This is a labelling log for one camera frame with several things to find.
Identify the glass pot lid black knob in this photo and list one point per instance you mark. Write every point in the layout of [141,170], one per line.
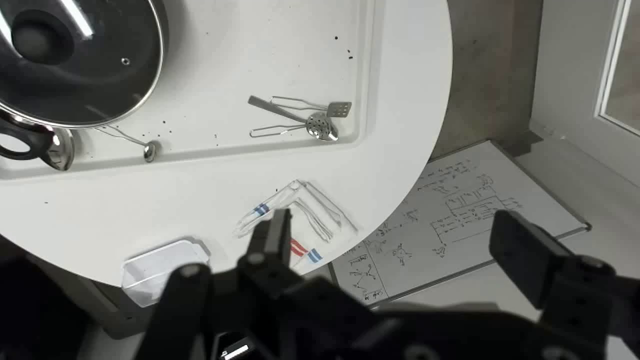
[80,63]

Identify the round white table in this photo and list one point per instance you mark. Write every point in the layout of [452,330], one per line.
[94,221]

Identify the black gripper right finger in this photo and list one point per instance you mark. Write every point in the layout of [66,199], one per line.
[547,270]

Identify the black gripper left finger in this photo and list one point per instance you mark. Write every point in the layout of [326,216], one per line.
[268,250]

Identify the white plastic tray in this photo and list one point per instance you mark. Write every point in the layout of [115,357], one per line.
[240,78]

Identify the clear packet with red blue marks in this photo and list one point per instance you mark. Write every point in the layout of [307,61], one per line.
[318,225]

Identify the clear plastic container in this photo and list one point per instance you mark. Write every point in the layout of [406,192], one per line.
[146,273]

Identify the steel pot with black handles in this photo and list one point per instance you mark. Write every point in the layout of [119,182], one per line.
[55,147]

